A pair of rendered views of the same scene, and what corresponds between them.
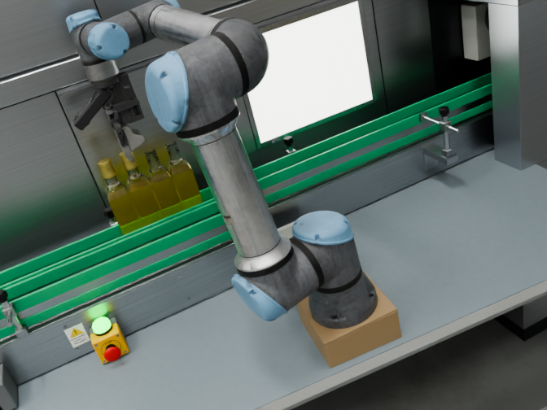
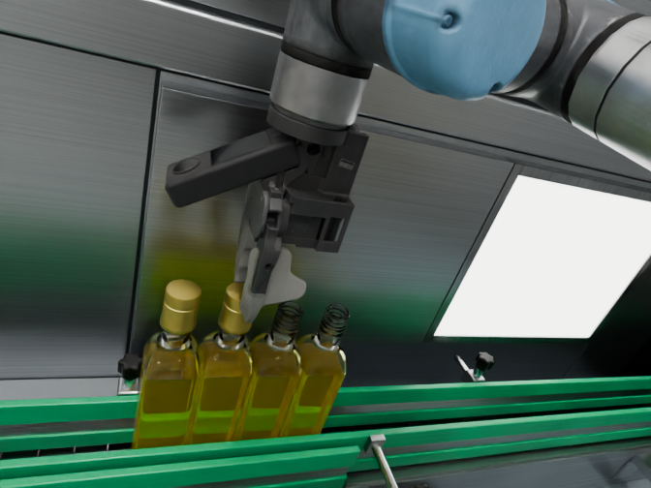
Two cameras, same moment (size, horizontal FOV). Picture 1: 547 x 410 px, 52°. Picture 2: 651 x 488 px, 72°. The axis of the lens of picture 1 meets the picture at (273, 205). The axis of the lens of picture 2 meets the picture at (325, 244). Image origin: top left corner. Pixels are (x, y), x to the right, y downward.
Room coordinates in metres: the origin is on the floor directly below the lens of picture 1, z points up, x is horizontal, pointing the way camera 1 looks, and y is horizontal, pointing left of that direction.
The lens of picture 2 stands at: (0.98, 0.33, 1.44)
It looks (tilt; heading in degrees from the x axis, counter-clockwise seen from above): 27 degrees down; 350
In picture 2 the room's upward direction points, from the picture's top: 19 degrees clockwise
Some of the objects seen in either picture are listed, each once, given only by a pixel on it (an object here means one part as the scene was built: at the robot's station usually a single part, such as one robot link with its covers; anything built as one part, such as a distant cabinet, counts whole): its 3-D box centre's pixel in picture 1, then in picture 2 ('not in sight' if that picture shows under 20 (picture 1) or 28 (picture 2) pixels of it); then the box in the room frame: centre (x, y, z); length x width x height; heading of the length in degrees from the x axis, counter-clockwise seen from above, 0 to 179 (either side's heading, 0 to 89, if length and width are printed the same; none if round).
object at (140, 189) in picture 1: (148, 210); (213, 405); (1.37, 0.33, 0.99); 0.06 x 0.06 x 0.21; 17
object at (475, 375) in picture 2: (290, 155); (463, 375); (1.57, -0.09, 0.94); 0.07 x 0.04 x 0.13; 16
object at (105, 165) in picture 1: (107, 168); (180, 306); (1.35, 0.38, 1.14); 0.04 x 0.04 x 0.04
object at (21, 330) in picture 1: (11, 320); not in sight; (1.09, 0.65, 0.94); 0.07 x 0.04 x 0.13; 16
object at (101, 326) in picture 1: (101, 324); not in sight; (1.12, 0.48, 0.84); 0.04 x 0.04 x 0.03
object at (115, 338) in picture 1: (109, 341); not in sight; (1.12, 0.48, 0.79); 0.07 x 0.07 x 0.07; 16
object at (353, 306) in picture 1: (339, 287); not in sight; (0.98, -0.09, 0.88); 0.15 x 0.15 x 0.10
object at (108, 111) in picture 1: (117, 100); (300, 180); (1.37, 0.30, 1.29); 0.09 x 0.08 x 0.12; 107
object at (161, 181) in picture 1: (168, 202); (260, 403); (1.38, 0.27, 0.99); 0.06 x 0.06 x 0.21; 16
